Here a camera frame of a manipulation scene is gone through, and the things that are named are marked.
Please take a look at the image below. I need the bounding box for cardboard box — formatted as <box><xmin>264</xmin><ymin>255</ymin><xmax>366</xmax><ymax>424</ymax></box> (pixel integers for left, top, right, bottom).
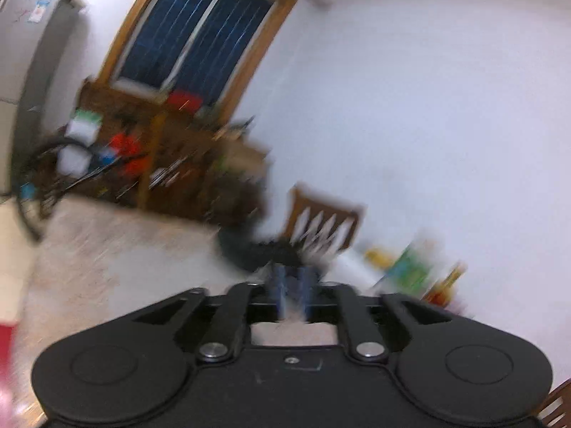
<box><xmin>219</xmin><ymin>139</ymin><xmax>269</xmax><ymax>181</ymax></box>

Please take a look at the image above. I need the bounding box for silver refrigerator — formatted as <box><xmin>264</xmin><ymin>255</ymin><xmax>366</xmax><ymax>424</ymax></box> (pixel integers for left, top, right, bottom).
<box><xmin>0</xmin><ymin>0</ymin><xmax>83</xmax><ymax>195</ymax></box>

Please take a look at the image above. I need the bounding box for floral lace tablecloth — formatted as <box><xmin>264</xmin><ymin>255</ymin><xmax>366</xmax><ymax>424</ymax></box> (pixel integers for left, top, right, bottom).
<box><xmin>12</xmin><ymin>197</ymin><xmax>268</xmax><ymax>422</ymax></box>

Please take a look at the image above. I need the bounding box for white green box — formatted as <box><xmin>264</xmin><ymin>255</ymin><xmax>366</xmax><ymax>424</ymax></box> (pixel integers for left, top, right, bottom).
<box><xmin>57</xmin><ymin>109</ymin><xmax>102</xmax><ymax>178</ymax></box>

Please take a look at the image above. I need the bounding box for red box on windowsill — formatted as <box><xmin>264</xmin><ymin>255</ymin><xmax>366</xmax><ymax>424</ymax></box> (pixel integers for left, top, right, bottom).
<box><xmin>166</xmin><ymin>90</ymin><xmax>203</xmax><ymax>115</ymax></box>

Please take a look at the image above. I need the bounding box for red liquor bottle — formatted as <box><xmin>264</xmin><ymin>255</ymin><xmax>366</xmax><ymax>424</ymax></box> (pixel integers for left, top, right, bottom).
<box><xmin>422</xmin><ymin>262</ymin><xmax>468</xmax><ymax>308</ymax></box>

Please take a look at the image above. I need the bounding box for brown wooden chair right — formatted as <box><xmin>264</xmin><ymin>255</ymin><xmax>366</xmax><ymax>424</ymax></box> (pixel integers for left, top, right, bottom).
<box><xmin>281</xmin><ymin>183</ymin><xmax>366</xmax><ymax>256</ymax></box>

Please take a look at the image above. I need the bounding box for yellow packet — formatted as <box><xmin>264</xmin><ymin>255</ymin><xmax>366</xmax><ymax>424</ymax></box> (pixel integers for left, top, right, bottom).
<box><xmin>365</xmin><ymin>248</ymin><xmax>396</xmax><ymax>271</ymax></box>

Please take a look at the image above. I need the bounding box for brown wooden chair near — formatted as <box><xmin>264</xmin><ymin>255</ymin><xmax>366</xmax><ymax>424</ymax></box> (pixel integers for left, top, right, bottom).
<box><xmin>537</xmin><ymin>379</ymin><xmax>571</xmax><ymax>428</ymax></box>

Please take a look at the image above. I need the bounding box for black bicycle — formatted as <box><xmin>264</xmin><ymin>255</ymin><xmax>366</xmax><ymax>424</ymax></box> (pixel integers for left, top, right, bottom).
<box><xmin>12</xmin><ymin>115</ymin><xmax>269</xmax><ymax>244</ymax></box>

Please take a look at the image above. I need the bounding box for black far sneaker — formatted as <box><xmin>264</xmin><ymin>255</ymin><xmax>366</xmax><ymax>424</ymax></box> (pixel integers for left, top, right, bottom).
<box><xmin>216</xmin><ymin>228</ymin><xmax>325</xmax><ymax>279</ymax></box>

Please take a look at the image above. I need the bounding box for green snack packet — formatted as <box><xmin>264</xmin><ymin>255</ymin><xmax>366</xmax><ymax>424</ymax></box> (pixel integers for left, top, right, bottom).
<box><xmin>388</xmin><ymin>239</ymin><xmax>435</xmax><ymax>297</ymax></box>

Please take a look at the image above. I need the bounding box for red wooden chair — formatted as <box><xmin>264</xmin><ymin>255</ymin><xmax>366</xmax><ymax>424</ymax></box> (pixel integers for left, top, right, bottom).
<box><xmin>0</xmin><ymin>323</ymin><xmax>15</xmax><ymax>424</ymax></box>

